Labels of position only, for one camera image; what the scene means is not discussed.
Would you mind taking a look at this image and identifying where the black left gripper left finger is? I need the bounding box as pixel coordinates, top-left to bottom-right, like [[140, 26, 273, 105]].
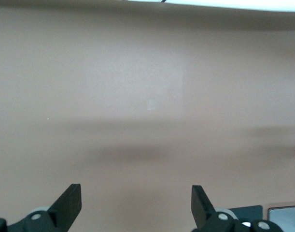
[[22, 183, 82, 232]]

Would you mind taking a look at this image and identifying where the black mouse pad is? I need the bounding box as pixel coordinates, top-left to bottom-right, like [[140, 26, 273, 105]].
[[228, 204, 263, 222]]

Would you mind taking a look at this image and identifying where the grey closed laptop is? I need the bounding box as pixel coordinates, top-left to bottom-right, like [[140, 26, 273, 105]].
[[265, 203, 295, 225]]

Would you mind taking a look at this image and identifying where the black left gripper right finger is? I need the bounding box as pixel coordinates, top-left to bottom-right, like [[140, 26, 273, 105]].
[[191, 185, 251, 232]]

